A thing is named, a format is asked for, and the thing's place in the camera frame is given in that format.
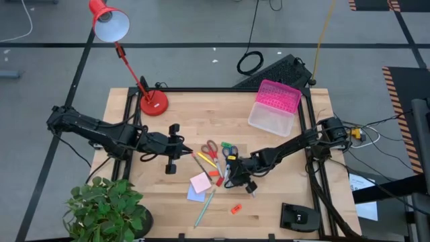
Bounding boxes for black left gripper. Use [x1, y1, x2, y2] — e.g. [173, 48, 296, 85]
[144, 123, 194, 175]

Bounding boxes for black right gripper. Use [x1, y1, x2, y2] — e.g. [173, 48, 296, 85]
[225, 155, 259, 196]

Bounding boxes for blue-handled scissors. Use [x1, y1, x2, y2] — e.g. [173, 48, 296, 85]
[221, 145, 239, 181]

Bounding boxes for dark grey pencil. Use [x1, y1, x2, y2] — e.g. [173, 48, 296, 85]
[190, 153, 214, 184]

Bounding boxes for yellow pencil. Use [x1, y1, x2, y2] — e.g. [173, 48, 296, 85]
[196, 151, 218, 169]

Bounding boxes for red-handled scissors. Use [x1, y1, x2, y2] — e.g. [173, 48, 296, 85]
[200, 139, 225, 179]

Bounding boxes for pink sticky note pad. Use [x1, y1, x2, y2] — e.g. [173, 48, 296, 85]
[189, 171, 213, 194]

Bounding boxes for lavender sticky note pad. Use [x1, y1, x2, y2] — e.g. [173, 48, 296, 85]
[186, 184, 207, 204]

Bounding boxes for teal pencil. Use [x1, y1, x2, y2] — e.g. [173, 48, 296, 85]
[193, 188, 217, 229]

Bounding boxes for clear pencil box pink lid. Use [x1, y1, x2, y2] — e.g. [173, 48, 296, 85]
[247, 79, 303, 138]

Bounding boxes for red desk lamp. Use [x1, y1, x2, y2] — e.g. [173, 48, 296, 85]
[88, 0, 169, 117]

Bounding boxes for black plastic device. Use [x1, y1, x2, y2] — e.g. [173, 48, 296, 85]
[279, 202, 322, 233]

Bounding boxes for potted green plant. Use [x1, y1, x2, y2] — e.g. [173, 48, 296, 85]
[62, 176, 155, 242]

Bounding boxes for black perforated case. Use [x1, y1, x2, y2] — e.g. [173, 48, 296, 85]
[232, 53, 313, 90]

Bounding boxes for white paper sheet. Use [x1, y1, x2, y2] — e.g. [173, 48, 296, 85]
[348, 172, 380, 222]

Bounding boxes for black metal beam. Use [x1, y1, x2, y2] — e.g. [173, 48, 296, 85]
[352, 173, 430, 204]

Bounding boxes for grey metal foot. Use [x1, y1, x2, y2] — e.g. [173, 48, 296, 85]
[0, 69, 22, 80]

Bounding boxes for black mat hazard stripes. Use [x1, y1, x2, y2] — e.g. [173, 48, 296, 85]
[348, 0, 430, 13]
[382, 65, 430, 175]

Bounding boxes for black metal table frame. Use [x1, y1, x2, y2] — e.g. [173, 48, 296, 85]
[110, 86, 362, 242]

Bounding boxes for black sleeved cable bundle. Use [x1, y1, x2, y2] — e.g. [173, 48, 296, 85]
[304, 157, 363, 240]

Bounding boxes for black coiled cable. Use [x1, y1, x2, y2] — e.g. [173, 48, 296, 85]
[236, 0, 265, 77]

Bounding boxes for yellow hanging cable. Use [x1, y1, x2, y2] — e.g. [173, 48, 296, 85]
[310, 0, 337, 85]

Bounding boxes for grey metal post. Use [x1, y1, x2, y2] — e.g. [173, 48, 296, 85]
[411, 97, 430, 242]

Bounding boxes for white floor cable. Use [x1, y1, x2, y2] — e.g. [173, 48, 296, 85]
[0, 0, 34, 44]

